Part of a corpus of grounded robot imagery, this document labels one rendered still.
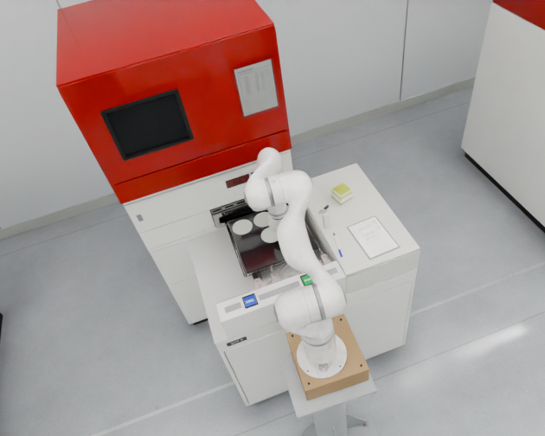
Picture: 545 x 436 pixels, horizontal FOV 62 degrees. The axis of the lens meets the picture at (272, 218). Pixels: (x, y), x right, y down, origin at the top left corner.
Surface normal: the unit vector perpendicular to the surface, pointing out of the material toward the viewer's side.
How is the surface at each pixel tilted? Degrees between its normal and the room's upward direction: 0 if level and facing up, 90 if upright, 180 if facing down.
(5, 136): 90
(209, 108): 90
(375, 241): 0
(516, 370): 0
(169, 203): 90
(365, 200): 0
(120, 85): 90
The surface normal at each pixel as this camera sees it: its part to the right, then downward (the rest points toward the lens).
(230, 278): -0.14, -0.67
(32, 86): 0.32, 0.67
